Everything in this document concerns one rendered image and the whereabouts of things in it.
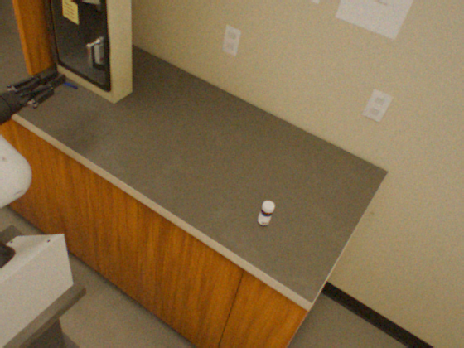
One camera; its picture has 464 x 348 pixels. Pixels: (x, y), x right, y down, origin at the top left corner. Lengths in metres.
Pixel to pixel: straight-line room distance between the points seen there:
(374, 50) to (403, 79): 0.14
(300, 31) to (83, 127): 0.88
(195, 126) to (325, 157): 0.52
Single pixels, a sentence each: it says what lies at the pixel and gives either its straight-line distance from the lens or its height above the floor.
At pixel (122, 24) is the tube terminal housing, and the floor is 1.26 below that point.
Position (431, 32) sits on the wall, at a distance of 1.60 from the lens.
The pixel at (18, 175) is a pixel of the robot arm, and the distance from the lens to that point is 1.10.
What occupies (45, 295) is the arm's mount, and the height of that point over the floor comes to 1.00.
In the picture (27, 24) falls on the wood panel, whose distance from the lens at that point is 1.93.
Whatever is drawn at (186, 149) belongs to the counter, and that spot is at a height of 0.94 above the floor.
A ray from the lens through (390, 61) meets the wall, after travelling 1.66.
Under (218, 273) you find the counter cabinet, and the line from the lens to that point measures 1.56.
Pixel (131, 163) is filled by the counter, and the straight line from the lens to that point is 1.59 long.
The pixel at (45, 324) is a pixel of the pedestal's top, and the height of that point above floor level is 0.93.
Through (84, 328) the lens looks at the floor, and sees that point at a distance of 2.29.
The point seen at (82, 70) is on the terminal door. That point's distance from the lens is 1.87.
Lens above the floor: 2.07
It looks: 46 degrees down
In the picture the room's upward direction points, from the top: 9 degrees clockwise
